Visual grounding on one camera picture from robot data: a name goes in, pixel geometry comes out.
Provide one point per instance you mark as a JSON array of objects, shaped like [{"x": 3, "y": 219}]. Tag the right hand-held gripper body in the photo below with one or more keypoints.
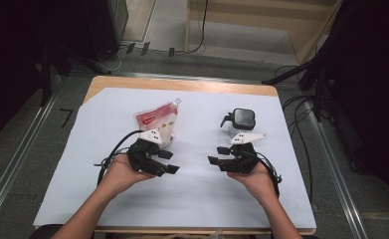
[{"x": 245, "y": 159}]

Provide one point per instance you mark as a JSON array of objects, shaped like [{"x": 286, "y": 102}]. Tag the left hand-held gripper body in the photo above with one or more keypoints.
[{"x": 142, "y": 154}]

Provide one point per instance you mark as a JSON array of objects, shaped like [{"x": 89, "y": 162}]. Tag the red and white refill pouch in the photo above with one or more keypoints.
[{"x": 155, "y": 118}]

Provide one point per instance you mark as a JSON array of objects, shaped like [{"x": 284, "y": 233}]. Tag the person's right hand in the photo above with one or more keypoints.
[{"x": 258, "y": 182}]

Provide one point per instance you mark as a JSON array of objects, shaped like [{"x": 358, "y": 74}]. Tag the person's left hand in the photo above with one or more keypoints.
[{"x": 122, "y": 174}]

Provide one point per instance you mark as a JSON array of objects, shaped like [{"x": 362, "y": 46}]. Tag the white paper sheet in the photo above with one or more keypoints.
[{"x": 198, "y": 199}]

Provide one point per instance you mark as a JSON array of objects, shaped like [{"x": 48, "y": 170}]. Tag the black tripod stand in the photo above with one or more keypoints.
[{"x": 316, "y": 76}]

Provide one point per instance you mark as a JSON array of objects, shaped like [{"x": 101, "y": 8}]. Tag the black stand with legs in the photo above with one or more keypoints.
[{"x": 49, "y": 66}]

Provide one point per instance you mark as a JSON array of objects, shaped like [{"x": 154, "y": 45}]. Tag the black cabinet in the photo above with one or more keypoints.
[{"x": 105, "y": 26}]

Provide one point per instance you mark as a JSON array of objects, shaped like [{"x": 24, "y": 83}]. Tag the metal floor rail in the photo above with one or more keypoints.
[
  {"x": 16, "y": 159},
  {"x": 338, "y": 172}
]

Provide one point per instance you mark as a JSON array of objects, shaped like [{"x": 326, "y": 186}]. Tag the light wooden frame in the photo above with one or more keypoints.
[{"x": 301, "y": 40}]

